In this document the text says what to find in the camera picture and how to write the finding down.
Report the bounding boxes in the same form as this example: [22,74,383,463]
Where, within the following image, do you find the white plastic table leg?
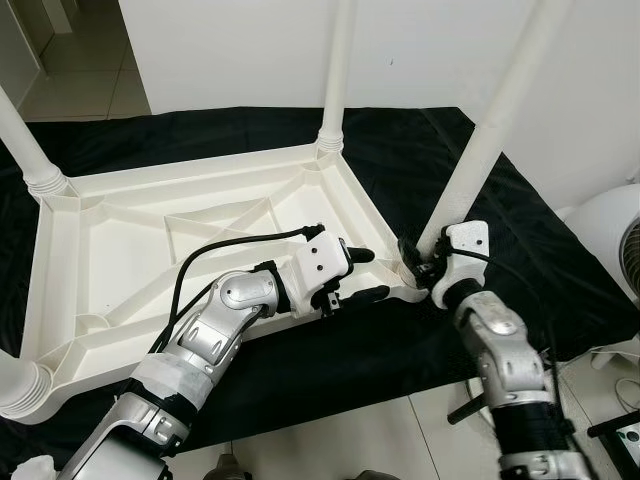
[318,0,358,159]
[415,0,576,263]
[0,350,53,423]
[0,85,73,201]

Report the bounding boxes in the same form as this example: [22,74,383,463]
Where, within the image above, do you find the white plastic children table top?
[20,140,441,421]

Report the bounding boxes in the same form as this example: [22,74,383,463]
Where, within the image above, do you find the black tablecloth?
[0,105,640,471]

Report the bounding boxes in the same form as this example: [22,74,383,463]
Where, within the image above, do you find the black metal worktable leg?
[447,392,491,425]

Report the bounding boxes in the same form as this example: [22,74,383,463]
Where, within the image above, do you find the white fan head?
[558,185,640,301]

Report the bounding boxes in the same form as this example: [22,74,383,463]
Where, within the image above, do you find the grey left robot foot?
[205,455,248,480]

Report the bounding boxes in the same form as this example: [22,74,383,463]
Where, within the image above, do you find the black floor object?
[588,415,640,476]

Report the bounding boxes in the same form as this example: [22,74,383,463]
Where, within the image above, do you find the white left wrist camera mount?
[290,228,353,319]

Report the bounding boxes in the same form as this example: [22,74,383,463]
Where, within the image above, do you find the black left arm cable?
[150,225,326,356]

